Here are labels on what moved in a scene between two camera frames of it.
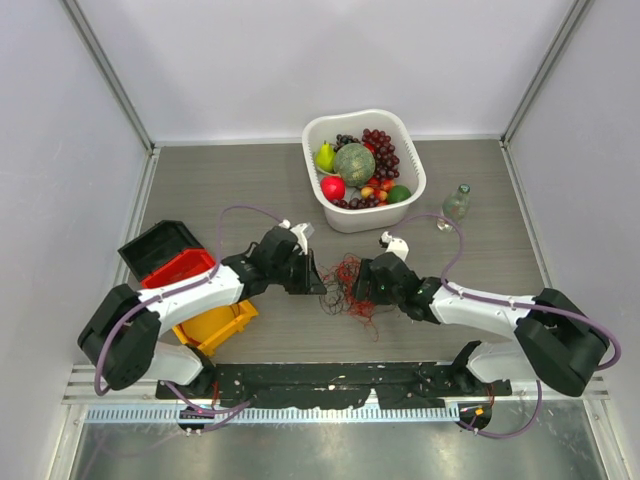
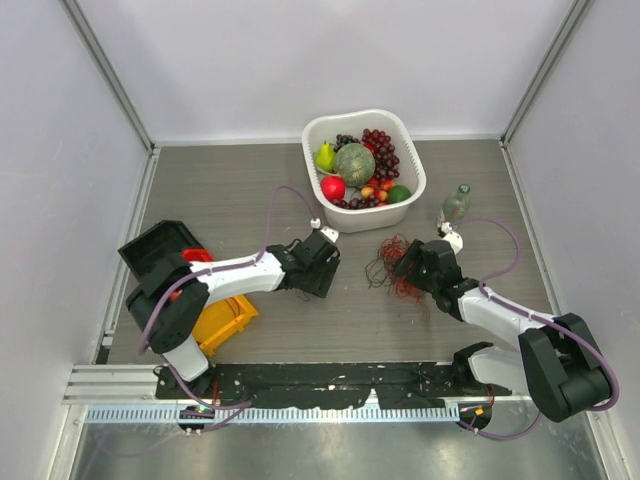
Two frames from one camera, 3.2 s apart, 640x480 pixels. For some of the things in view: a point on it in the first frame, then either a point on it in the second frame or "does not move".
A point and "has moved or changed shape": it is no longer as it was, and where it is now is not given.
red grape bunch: [386, 162] does not move
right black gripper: [366, 274] to [412, 254]
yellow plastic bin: [207, 327] does not move
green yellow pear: [325, 157] does not move
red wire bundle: [346, 273] has moved or changed shape
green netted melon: [355, 164] does not move
